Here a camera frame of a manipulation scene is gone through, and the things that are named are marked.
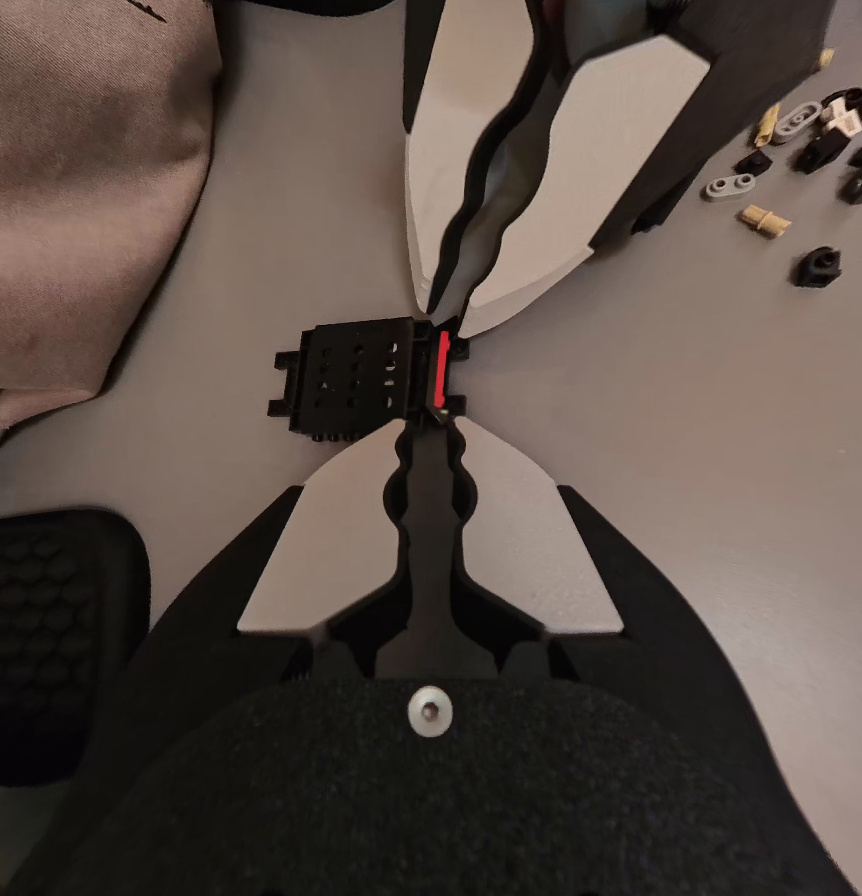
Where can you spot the grey desk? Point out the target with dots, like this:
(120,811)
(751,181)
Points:
(648,420)

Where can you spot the person's beige sweatshirt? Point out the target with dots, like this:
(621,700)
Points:
(88,210)

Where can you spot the scattered small toy bricks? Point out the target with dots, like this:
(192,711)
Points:
(819,266)

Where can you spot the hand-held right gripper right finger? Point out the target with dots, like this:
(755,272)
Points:
(543,553)

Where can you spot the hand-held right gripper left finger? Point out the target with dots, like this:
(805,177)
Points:
(319,553)

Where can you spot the small red brick plate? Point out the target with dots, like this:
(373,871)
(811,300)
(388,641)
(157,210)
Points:
(442,371)

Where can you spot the black toy car chassis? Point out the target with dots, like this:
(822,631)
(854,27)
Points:
(354,378)

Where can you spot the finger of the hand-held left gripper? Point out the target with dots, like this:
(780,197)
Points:
(466,91)
(599,154)

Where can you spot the black mesh wrist rest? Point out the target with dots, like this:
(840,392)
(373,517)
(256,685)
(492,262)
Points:
(46,630)

